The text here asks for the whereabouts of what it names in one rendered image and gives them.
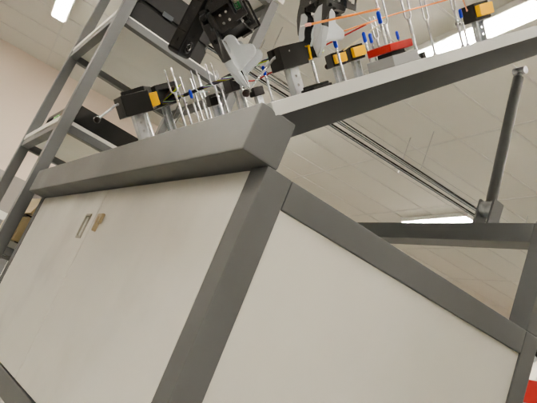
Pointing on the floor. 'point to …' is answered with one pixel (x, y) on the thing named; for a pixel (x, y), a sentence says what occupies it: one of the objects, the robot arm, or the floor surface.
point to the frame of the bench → (175, 372)
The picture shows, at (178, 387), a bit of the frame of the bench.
